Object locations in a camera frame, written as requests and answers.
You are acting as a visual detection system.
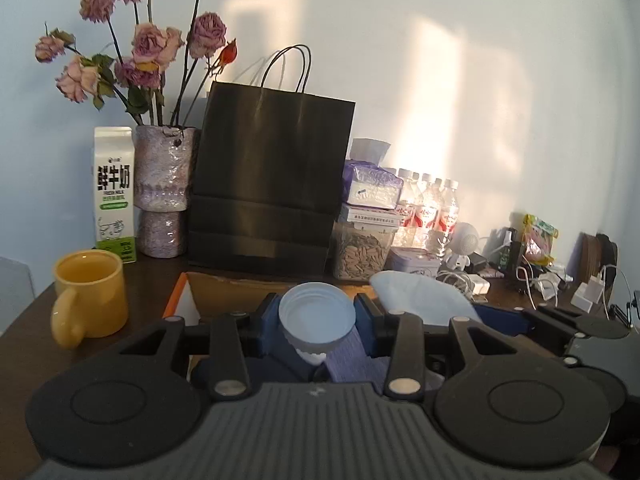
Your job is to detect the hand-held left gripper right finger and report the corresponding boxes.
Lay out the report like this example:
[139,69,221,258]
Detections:
[352,294,532,402]

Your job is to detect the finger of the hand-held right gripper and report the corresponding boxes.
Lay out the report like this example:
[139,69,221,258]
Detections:
[522,332,578,367]
[472,302,630,340]

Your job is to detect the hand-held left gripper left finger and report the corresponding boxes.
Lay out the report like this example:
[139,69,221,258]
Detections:
[117,292,282,402]

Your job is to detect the purple knit pouch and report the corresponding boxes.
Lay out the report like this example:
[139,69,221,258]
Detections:
[325,330,396,383]

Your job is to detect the white plastic bottle cap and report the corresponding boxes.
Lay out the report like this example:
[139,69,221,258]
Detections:
[278,282,357,367]

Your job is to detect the red cardboard box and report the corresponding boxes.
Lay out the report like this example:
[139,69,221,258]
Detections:
[162,271,381,326]

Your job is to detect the white and yellow plush sheep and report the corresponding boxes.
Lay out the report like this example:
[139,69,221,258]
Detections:
[369,270,482,326]

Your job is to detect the white charging dock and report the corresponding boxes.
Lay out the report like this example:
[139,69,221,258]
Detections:
[570,275,608,313]

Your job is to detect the white earphones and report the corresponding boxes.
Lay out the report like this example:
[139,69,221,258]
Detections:
[437,270,476,293]

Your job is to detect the clear jar of seeds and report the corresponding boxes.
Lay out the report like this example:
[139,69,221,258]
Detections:
[331,222,396,282]

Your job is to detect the black rectangular device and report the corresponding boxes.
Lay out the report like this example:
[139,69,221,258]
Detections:
[509,227,524,268]

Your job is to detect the floral tin box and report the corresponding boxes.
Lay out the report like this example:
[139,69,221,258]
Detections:
[387,247,442,278]

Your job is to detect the white robot-shaped speaker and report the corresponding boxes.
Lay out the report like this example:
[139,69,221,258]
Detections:
[445,222,481,268]

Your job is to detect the yellow snack packet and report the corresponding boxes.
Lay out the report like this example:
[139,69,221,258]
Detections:
[522,213,560,266]

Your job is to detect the dark brown round stand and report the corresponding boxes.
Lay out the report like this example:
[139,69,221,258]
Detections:
[580,232,618,286]

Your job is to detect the white flat box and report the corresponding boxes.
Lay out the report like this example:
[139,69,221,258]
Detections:
[337,203,402,231]

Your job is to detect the pack of water bottles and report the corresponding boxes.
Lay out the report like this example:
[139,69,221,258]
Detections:
[392,169,461,256]

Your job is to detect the purple tissue pack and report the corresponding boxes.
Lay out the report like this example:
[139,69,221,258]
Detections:
[342,137,405,209]

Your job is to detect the black paper bag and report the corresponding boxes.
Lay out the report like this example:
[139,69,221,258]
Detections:
[187,45,357,278]

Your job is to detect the purple wrapped vase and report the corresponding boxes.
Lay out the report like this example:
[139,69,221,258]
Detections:
[134,125,197,258]

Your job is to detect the yellow mug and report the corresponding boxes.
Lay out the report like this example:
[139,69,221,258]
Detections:
[50,249,130,350]

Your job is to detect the white milk carton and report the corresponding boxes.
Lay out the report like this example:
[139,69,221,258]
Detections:
[92,126,138,264]

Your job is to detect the white printed board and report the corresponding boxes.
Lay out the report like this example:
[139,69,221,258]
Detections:
[0,256,36,336]

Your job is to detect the dried rose bouquet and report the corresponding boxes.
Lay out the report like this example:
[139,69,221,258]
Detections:
[34,0,238,127]

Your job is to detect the white looped cable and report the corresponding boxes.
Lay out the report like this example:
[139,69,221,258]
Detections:
[517,265,558,311]

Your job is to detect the long white cable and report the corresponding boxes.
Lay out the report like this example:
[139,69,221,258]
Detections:
[600,265,631,321]

